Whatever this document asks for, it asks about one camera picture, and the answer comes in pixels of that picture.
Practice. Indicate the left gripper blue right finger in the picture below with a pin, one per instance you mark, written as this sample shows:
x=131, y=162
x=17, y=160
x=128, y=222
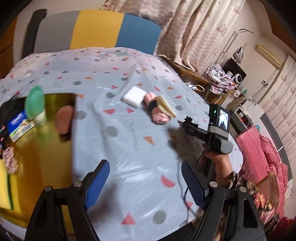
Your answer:
x=197, y=183

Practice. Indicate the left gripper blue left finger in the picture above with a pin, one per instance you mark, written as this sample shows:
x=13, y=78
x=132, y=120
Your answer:
x=93, y=183

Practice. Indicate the pink towel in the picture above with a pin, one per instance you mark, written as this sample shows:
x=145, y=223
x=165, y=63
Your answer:
x=158, y=116

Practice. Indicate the cream cloth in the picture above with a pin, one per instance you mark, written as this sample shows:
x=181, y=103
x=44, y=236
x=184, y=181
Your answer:
x=165, y=107

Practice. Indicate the brown oval sponge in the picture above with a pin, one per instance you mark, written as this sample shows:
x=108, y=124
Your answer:
x=63, y=119

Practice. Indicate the yellow sponge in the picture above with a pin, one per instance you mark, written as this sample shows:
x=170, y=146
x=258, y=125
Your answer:
x=9, y=193

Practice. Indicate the white eraser sponge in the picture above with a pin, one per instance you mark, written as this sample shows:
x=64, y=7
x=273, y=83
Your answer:
x=134, y=96

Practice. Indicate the Tempo tissue pack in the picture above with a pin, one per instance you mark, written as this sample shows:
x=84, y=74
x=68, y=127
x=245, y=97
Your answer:
x=18, y=126

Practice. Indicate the green cap bottle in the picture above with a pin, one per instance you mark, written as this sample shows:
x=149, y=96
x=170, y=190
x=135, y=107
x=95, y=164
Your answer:
x=35, y=106

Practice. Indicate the black beaded hair braid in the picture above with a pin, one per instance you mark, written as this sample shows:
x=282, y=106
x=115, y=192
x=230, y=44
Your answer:
x=9, y=109

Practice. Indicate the person right hand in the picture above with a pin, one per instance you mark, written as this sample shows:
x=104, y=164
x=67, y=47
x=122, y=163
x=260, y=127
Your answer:
x=223, y=168

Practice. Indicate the pink blanket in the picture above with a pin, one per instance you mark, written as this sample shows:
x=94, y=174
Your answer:
x=260, y=157

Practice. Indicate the pile of patterned clothes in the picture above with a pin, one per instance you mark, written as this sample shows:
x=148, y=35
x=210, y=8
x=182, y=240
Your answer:
x=219, y=80

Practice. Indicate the gold tin box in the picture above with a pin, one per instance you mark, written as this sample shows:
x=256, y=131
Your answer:
x=44, y=158

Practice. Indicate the wooden side table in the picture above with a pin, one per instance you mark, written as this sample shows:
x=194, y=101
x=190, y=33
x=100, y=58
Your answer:
x=187, y=75

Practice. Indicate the white round fan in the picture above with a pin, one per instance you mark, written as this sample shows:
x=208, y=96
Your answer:
x=237, y=79

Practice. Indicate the black monitor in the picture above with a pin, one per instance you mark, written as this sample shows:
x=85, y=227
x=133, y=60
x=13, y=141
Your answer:
x=231, y=68

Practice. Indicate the garment steamer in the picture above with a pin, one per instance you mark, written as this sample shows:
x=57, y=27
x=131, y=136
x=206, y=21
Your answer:
x=239, y=53

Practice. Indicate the patterned plastic tablecloth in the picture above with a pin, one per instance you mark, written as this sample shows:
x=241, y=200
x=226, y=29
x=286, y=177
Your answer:
x=145, y=195

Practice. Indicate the air conditioner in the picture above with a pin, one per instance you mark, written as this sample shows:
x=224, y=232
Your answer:
x=268, y=56

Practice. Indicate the pink patterned curtain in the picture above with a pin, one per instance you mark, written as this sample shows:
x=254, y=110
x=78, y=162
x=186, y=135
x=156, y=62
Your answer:
x=192, y=31

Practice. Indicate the grey yellow blue chair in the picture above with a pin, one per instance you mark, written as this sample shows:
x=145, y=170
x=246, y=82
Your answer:
x=88, y=28

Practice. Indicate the wooden wardrobe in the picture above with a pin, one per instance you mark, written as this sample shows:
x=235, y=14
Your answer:
x=6, y=48

